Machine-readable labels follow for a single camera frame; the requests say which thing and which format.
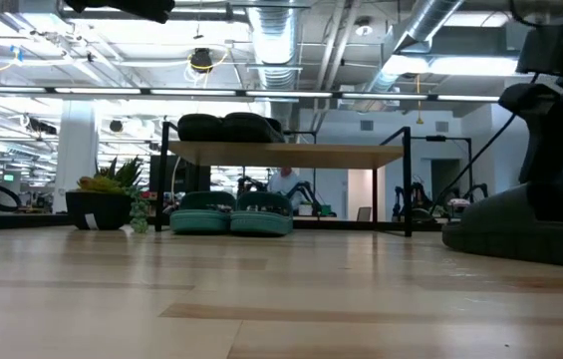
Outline black ceiling device yellow cable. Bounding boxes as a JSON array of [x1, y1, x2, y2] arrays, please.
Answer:
[[183, 43, 232, 84]]

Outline wooden shelf black metal legs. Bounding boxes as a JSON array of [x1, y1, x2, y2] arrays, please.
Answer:
[[153, 121, 415, 238]]

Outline black background monitor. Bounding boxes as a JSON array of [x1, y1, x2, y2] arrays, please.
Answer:
[[148, 154, 212, 193]]

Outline potted succulent plant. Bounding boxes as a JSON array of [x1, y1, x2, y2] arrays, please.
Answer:
[[65, 155, 151, 234]]

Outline teal slide sandal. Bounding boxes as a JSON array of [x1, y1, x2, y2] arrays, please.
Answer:
[[229, 191, 295, 236], [169, 191, 236, 235]]

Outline white pillar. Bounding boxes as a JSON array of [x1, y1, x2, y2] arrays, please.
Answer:
[[52, 99, 99, 213]]

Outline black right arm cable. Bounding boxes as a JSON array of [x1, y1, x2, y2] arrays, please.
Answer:
[[431, 113, 517, 216]]

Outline silver spiral ventilation duct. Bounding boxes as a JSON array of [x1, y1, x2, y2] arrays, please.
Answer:
[[248, 0, 307, 91], [350, 0, 466, 101]]

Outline round ceiling detector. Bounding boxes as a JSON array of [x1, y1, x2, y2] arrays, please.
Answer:
[[354, 17, 375, 37]]

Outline person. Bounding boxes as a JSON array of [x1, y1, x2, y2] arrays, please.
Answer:
[[266, 167, 307, 210]]

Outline black metal background stand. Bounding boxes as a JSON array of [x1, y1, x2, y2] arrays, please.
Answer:
[[410, 134, 474, 200]]

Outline black slide sandal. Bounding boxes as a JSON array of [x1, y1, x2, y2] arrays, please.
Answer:
[[176, 113, 227, 143], [223, 112, 285, 144], [441, 182, 563, 271]]

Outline long black light bar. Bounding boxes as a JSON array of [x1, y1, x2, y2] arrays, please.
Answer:
[[0, 85, 504, 106]]

